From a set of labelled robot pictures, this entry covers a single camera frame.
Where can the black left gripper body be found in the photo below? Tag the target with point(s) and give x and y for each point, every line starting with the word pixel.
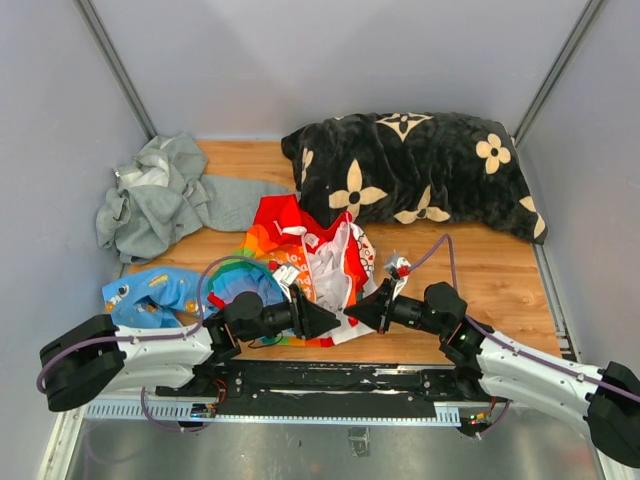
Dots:
pixel 278 317

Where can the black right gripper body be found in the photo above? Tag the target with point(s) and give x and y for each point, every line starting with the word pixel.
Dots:
pixel 408 311

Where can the rainbow white zip jacket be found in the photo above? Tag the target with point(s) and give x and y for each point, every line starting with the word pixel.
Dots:
pixel 336 267

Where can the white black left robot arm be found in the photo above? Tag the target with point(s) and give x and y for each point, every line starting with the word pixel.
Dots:
pixel 99 357

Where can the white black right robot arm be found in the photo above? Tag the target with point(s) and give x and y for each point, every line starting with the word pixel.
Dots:
pixel 602 403

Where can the grey zip hoodie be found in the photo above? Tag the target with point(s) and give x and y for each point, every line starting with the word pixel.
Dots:
pixel 164 195

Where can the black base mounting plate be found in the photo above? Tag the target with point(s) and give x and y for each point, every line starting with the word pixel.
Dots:
pixel 329 390

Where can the blue cartoon print garment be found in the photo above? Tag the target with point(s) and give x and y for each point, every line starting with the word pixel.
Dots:
pixel 149 299

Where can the black floral plush pillow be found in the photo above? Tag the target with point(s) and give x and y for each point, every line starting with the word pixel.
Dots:
pixel 405 167

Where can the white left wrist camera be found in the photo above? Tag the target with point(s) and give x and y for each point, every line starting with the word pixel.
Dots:
pixel 286 275

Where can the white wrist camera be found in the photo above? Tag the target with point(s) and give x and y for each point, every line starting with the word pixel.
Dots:
pixel 286 275
pixel 397 266

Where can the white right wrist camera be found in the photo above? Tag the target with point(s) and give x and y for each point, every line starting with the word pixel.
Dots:
pixel 397 266

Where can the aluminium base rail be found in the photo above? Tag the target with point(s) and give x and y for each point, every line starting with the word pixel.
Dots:
pixel 308 391

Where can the right grey metal frame post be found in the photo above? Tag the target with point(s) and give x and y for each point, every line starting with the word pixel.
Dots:
pixel 578 33

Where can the grey metal frame post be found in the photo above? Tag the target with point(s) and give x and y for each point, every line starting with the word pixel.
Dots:
pixel 578 33
pixel 103 41

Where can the left grey metal frame post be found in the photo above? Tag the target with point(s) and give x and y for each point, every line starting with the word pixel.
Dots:
pixel 103 41

